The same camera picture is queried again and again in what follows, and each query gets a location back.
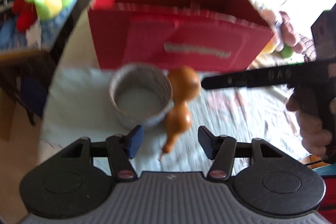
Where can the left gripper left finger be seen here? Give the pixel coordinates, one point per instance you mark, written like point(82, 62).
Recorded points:
point(122, 148)

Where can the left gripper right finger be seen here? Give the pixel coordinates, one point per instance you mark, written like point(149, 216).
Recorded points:
point(221, 150)

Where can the orange gourd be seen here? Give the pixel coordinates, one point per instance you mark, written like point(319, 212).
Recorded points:
point(186, 86)

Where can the person's right hand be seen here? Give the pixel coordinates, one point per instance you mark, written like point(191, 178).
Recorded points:
point(314, 137)

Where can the green bear print bedsheet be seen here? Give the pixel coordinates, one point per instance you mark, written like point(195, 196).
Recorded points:
point(79, 106)

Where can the blue checkered cloth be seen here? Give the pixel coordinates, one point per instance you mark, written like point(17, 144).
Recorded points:
point(41, 35)

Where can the red cardboard box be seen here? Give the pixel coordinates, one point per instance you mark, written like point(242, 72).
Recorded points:
point(207, 35)

